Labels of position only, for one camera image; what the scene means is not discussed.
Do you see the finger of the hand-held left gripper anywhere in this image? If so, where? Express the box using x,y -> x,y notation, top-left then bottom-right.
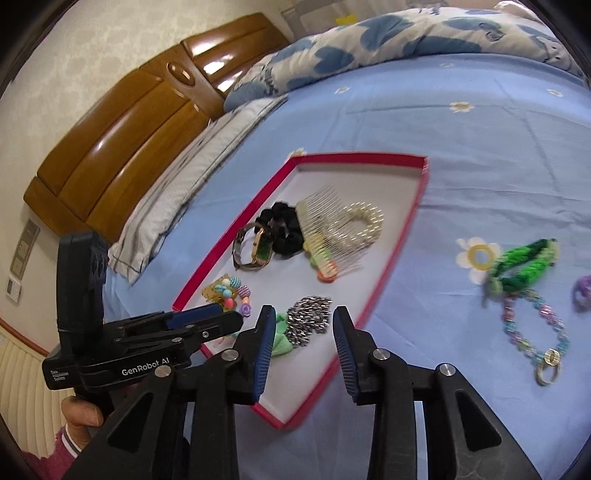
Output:
104,302 -> 225,336
124,312 -> 245,357

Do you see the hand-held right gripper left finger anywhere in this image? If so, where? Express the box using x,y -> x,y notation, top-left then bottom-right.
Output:
62,305 -> 278,480

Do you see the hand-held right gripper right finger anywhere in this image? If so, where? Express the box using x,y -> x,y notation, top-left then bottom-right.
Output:
332,305 -> 543,480

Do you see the green flower hair tie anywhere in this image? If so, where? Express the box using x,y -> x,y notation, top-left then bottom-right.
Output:
270,313 -> 298,358

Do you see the yellow hair claw clip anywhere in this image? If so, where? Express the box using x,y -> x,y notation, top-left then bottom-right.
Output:
202,277 -> 232,308

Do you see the colourful chunky bead bracelet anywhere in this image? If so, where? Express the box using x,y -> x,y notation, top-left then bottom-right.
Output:
210,274 -> 254,319

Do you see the silver metal chain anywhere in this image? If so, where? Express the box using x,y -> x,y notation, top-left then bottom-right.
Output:
283,295 -> 334,349

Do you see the wristwatch with grey strap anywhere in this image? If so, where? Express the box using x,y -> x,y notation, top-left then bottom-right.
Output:
232,220 -> 273,271

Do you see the black scrunchie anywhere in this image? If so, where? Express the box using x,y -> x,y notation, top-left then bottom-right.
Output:
255,202 -> 305,256

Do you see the hair comb with colourful trim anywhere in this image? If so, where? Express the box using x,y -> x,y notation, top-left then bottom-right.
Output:
295,184 -> 365,283

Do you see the pearl bracelet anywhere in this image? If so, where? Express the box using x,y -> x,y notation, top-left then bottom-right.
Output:
329,202 -> 386,247

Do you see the red shallow cardboard box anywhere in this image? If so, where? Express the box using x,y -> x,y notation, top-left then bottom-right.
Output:
172,154 -> 430,431

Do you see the person's left hand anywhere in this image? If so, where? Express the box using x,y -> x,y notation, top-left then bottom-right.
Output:
60,397 -> 105,444

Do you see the beige ribbed radiator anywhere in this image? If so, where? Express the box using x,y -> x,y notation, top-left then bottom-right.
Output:
0,337 -> 77,457

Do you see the white striped pillow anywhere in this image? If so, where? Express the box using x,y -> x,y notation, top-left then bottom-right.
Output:
108,95 -> 289,284

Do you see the wooden headboard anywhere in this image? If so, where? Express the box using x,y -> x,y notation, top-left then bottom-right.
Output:
23,11 -> 296,245

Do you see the blue flowered bed sheet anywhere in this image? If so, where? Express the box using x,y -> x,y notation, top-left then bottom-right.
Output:
104,51 -> 591,480

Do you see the blue and white duvet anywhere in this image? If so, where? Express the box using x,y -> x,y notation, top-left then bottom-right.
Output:
224,0 -> 585,112

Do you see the wall switch panel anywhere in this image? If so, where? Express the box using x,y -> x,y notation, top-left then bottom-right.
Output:
11,219 -> 41,280

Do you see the green braided bracelet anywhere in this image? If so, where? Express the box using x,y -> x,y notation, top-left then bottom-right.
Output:
482,237 -> 560,296

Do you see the pastel bead bracelet with rings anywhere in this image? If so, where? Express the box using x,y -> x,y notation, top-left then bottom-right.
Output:
501,288 -> 571,387

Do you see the purple hair tie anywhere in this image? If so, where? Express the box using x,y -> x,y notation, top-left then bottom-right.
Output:
571,274 -> 591,308

